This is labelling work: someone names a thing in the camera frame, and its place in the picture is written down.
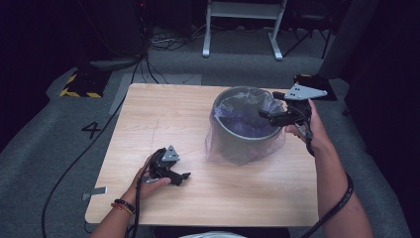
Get bundle of floor cables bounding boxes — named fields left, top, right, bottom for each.
left=148, top=24, right=206, bottom=52

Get grey tape strip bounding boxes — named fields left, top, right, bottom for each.
left=81, top=186, right=109, bottom=201

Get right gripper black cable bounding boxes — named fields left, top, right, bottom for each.
left=300, top=132, right=355, bottom=238

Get black equipment stand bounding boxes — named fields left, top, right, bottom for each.
left=77, top=0, right=148, bottom=72

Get purple plastic bag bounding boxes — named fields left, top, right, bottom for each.
left=204, top=86, right=287, bottom=167

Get red orange bracelet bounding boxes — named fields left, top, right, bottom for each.
left=111, top=201, right=133, bottom=216

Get long black floor cable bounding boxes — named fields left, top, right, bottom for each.
left=41, top=49, right=150, bottom=238

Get grey upright post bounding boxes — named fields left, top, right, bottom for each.
left=318, top=0, right=380, bottom=80

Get white metal stand frame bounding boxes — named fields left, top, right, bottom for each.
left=201, top=0, right=287, bottom=61

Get person's right hand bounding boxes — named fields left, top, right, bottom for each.
left=284, top=98, right=333, bottom=157

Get green waste bin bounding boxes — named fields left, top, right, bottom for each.
left=211, top=86, right=286, bottom=167

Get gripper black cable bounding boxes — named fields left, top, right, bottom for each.
left=127, top=148, right=166, bottom=238
left=300, top=132, right=355, bottom=238

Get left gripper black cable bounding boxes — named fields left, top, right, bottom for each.
left=127, top=148, right=166, bottom=238

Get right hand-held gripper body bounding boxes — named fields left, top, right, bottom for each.
left=268, top=82, right=329, bottom=140

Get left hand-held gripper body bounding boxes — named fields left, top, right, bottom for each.
left=142, top=144, right=182, bottom=184

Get black tripod stand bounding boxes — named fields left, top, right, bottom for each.
left=283, top=6, right=333, bottom=60

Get person's left hand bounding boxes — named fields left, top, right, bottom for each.
left=123, top=155, right=172, bottom=206

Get black bead bracelet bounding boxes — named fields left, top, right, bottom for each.
left=113, top=197, right=137, bottom=213

